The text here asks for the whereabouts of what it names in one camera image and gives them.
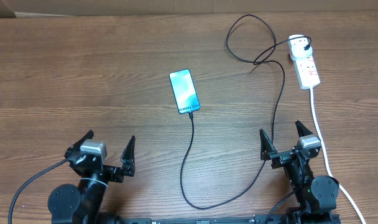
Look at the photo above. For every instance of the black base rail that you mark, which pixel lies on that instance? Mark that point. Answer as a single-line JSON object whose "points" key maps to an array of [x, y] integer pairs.
{"points": [[201, 221]]}

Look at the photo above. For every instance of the blue Samsung Galaxy smartphone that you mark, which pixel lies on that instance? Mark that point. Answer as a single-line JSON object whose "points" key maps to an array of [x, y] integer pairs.
{"points": [[184, 91]]}

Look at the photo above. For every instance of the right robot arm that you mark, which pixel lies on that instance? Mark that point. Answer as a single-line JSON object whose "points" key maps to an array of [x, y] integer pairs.
{"points": [[316, 196]]}

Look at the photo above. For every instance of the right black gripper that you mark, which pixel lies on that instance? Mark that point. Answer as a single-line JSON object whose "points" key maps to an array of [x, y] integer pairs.
{"points": [[281, 157]]}

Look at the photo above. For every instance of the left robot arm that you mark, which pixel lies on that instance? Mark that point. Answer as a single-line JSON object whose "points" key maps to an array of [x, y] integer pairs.
{"points": [[81, 203]]}

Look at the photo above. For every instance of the white wall charger adapter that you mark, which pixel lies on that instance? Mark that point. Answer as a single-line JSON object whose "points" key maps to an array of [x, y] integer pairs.
{"points": [[300, 47]]}

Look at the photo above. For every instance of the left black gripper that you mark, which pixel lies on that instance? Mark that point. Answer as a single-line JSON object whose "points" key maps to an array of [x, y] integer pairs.
{"points": [[116, 174]]}

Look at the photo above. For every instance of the white power strip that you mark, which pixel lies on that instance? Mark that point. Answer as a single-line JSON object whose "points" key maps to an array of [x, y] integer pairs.
{"points": [[307, 73]]}

